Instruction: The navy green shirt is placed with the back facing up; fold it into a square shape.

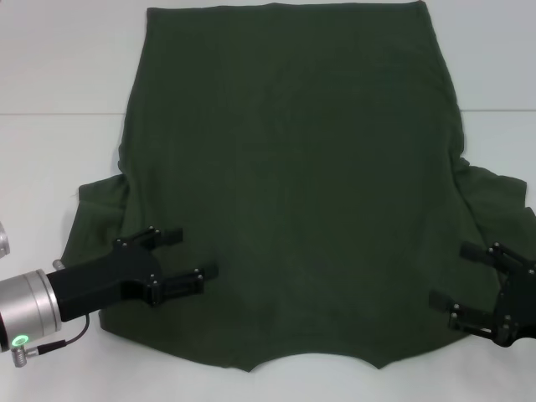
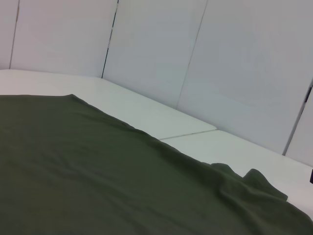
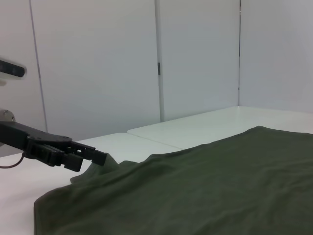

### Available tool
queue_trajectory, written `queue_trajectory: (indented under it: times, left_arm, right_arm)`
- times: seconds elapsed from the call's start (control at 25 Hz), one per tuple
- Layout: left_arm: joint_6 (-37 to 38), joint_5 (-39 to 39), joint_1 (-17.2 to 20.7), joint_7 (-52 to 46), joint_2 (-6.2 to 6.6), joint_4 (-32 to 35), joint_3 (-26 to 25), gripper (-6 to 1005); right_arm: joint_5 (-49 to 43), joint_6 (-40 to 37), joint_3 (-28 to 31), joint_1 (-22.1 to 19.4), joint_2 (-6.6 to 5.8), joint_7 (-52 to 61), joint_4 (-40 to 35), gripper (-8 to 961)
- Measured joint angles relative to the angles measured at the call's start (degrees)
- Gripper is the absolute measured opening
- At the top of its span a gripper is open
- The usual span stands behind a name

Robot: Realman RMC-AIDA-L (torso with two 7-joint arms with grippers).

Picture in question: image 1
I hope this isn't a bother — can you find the dark green t-shirt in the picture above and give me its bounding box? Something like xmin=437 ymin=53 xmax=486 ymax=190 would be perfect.
xmin=61 ymin=2 xmax=536 ymax=373

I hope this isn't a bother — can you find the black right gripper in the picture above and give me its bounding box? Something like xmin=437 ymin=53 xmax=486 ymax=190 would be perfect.
xmin=429 ymin=241 xmax=536 ymax=348

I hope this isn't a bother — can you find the black wrist cable with plug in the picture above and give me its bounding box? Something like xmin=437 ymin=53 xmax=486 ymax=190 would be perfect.
xmin=14 ymin=313 xmax=91 ymax=368

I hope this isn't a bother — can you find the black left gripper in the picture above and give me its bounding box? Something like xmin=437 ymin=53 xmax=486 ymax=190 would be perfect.
xmin=45 ymin=227 xmax=220 ymax=323

